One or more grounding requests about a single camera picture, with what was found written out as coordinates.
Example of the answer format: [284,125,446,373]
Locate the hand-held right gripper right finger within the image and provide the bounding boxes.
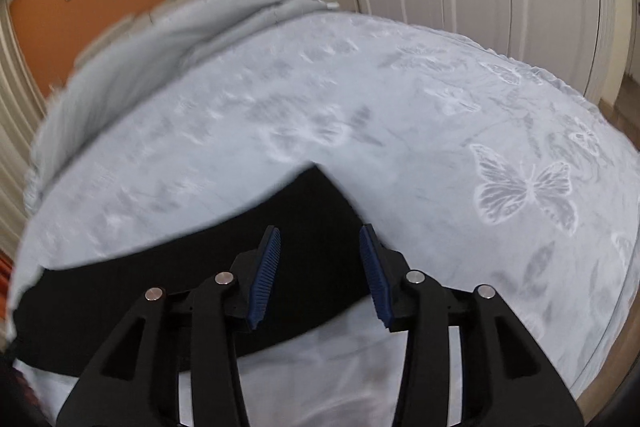
[359,224,583,427]

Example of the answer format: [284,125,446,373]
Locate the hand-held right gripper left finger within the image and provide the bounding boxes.
[56,226,282,427]

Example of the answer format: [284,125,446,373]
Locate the black pants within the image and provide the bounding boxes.
[12,167,396,378]

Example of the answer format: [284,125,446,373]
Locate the butterfly print bed sheet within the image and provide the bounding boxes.
[10,9,640,427]

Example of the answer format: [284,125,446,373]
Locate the grey duvet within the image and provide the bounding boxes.
[25,0,341,212]

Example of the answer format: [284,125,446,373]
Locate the cream pleated curtain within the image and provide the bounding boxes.
[0,2,51,258]

